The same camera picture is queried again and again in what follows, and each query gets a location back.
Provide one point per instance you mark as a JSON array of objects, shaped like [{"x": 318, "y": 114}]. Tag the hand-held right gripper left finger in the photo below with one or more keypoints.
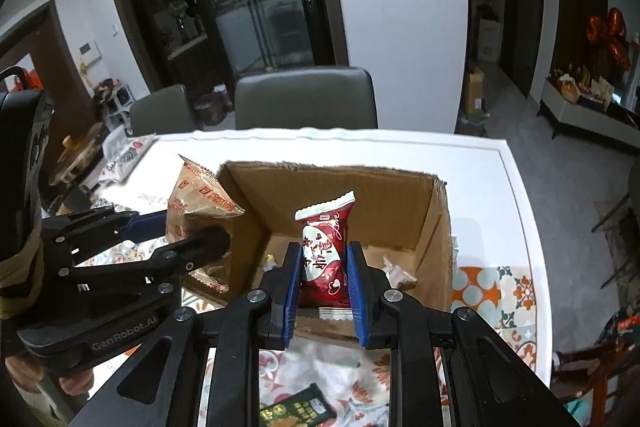
[{"x": 292, "y": 287}]

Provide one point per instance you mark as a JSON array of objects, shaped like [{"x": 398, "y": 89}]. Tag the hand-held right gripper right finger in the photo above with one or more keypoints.
[{"x": 357, "y": 292}]

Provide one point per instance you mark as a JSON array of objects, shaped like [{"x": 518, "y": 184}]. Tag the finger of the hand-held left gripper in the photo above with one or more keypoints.
[
  {"x": 200, "y": 252},
  {"x": 145, "y": 227}
]

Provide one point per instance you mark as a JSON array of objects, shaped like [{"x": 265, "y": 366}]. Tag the red snack packet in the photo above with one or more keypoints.
[{"x": 322, "y": 267}]

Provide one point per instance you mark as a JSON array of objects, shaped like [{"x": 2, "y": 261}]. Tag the brown snack packet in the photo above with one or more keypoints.
[{"x": 200, "y": 202}]

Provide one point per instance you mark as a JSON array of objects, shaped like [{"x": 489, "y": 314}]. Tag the cardboard box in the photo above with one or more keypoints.
[{"x": 400, "y": 217}]

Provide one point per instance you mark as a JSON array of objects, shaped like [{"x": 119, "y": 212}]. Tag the green cracker packet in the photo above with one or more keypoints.
[{"x": 295, "y": 409}]

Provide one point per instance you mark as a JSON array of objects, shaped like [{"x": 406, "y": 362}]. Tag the person's left hand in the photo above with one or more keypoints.
[{"x": 75, "y": 384}]

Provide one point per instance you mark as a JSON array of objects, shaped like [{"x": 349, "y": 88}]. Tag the small yellow wrapped candy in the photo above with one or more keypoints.
[{"x": 270, "y": 263}]

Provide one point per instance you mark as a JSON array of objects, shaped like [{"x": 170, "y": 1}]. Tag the pale wrapped snack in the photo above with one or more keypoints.
[{"x": 400, "y": 274}]

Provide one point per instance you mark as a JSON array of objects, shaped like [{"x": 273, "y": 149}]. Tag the white printed bag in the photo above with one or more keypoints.
[{"x": 125, "y": 157}]

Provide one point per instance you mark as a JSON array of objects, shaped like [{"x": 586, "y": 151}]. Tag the narrow grey dining chair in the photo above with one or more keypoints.
[{"x": 160, "y": 112}]

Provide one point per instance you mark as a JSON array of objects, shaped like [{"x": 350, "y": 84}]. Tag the patterned tablecloth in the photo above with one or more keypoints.
[{"x": 495, "y": 297}]

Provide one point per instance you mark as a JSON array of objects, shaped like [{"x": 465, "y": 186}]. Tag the wide grey dining chair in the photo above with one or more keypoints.
[{"x": 305, "y": 99}]

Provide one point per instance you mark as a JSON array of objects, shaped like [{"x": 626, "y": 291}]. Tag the brown cardboard carton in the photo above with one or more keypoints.
[{"x": 474, "y": 92}]

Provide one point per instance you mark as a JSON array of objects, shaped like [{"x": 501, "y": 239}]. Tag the wooden chair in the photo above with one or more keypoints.
[{"x": 595, "y": 387}]

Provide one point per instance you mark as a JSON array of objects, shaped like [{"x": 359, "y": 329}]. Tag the dark dining chair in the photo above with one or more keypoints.
[{"x": 620, "y": 207}]

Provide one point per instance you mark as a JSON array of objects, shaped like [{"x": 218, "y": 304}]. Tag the white sideboard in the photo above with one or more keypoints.
[{"x": 575, "y": 112}]

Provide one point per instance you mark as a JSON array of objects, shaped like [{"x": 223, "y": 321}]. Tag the white carton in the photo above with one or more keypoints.
[{"x": 489, "y": 39}]

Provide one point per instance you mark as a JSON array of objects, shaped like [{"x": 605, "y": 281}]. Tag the woven basket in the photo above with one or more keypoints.
[{"x": 570, "y": 89}]

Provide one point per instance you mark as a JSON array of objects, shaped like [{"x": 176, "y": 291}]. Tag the dark wooden door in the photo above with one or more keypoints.
[{"x": 522, "y": 2}]

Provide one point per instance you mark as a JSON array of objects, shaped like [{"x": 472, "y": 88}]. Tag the red foil balloon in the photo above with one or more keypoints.
[{"x": 610, "y": 34}]

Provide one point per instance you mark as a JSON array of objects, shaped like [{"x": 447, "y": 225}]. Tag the white wall intercom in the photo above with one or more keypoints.
[{"x": 91, "y": 53}]

